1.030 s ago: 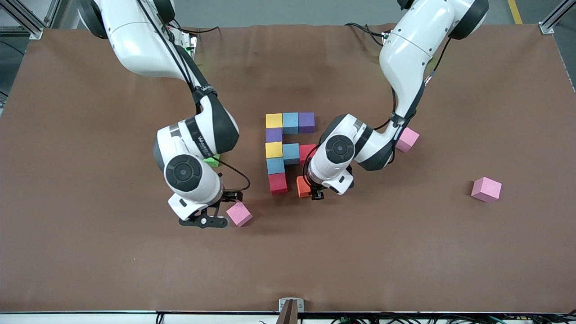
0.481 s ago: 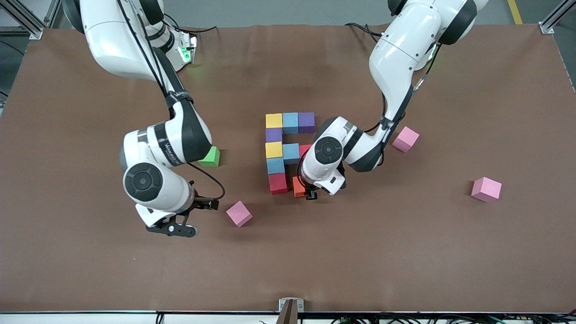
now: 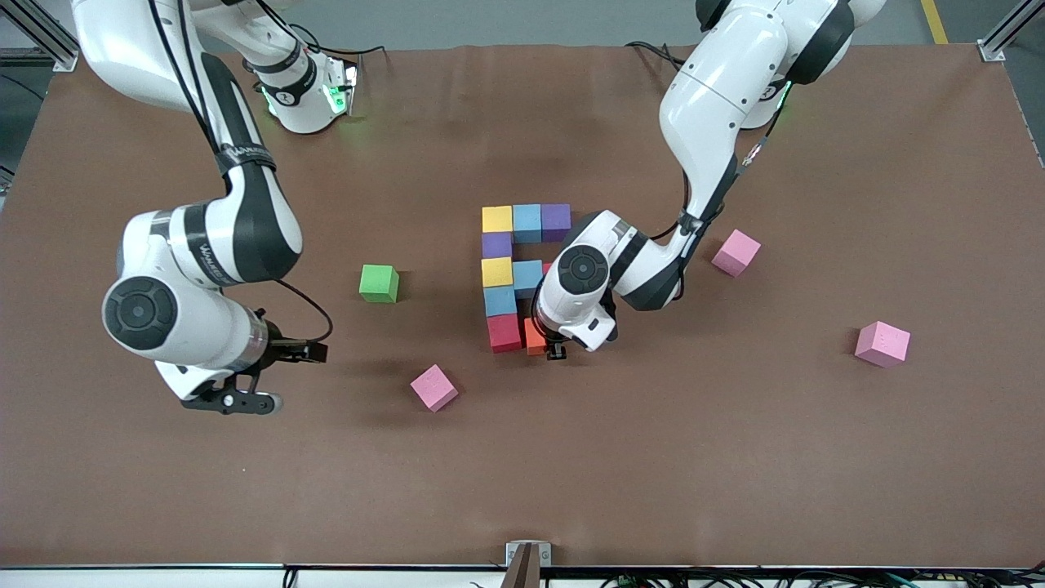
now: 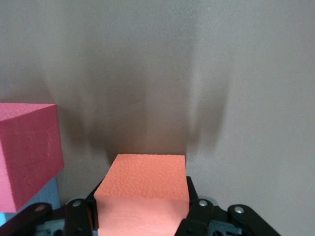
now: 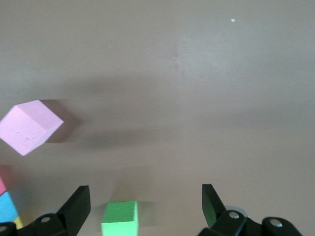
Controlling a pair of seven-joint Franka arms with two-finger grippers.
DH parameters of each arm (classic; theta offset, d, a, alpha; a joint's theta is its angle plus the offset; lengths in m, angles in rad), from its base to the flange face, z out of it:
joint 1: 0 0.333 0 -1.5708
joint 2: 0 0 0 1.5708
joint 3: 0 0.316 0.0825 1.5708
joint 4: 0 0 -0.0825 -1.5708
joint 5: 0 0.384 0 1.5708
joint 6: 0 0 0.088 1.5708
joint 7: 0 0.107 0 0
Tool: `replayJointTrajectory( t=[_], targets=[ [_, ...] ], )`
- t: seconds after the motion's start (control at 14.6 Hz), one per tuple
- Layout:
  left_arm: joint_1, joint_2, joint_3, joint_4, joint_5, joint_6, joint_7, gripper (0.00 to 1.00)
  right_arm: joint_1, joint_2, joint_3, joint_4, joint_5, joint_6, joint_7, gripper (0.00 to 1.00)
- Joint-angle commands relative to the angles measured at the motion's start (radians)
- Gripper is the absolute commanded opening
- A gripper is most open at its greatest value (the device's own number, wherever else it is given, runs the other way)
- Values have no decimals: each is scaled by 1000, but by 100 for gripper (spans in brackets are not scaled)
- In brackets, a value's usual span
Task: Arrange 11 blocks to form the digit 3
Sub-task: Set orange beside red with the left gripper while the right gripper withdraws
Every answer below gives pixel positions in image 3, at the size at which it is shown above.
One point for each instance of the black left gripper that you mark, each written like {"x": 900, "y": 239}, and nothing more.
{"x": 557, "y": 351}

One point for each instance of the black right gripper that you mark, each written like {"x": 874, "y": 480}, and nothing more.
{"x": 280, "y": 346}

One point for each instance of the orange foam cube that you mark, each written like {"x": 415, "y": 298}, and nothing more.
{"x": 533, "y": 339}

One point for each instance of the blue foam cube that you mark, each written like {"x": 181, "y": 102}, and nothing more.
{"x": 500, "y": 300}
{"x": 526, "y": 278}
{"x": 527, "y": 223}

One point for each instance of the yellow foam cube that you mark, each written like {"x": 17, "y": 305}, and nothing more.
{"x": 497, "y": 272}
{"x": 497, "y": 219}

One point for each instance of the purple foam cube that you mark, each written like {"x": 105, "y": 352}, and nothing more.
{"x": 496, "y": 245}
{"x": 557, "y": 222}

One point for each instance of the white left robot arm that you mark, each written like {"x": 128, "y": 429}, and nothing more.
{"x": 718, "y": 98}

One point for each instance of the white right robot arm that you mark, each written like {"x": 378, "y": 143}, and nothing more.
{"x": 122, "y": 41}

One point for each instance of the green foam cube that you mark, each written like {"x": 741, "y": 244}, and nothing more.
{"x": 379, "y": 284}

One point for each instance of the brown table mat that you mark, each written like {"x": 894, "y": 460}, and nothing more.
{"x": 522, "y": 490}

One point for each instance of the pink foam cube with dimples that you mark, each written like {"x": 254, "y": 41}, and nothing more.
{"x": 882, "y": 344}

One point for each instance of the grey metal camera bracket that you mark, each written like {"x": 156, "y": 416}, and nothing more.
{"x": 513, "y": 549}

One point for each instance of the aluminium frame profile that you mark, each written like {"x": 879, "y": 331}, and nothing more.
{"x": 992, "y": 51}
{"x": 49, "y": 53}

